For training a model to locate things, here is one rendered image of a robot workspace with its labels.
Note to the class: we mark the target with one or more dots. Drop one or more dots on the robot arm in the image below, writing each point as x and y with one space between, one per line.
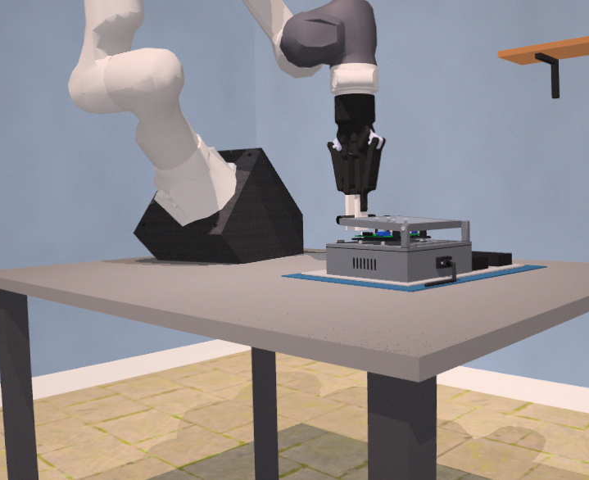
110 78

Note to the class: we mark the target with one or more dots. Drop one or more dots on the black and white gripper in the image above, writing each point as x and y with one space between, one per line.
356 173

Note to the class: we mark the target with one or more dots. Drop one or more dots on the green circuit board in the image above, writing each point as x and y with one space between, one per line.
382 234

